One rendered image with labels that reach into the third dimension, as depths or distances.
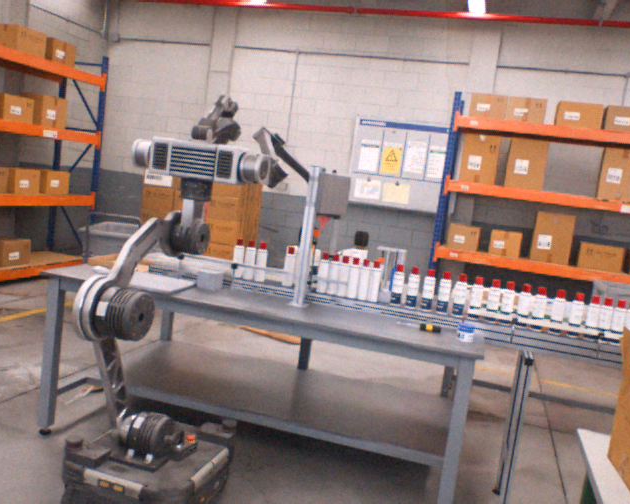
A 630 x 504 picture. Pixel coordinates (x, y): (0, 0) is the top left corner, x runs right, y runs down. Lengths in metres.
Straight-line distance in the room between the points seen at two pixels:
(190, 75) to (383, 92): 2.54
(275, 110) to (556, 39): 3.31
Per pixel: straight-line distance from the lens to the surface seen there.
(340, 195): 2.97
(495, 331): 3.01
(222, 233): 6.50
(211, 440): 2.87
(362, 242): 3.62
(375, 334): 2.63
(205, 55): 8.41
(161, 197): 6.74
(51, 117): 7.10
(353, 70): 7.71
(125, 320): 2.21
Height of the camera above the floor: 1.44
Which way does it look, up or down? 7 degrees down
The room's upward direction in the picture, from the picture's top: 7 degrees clockwise
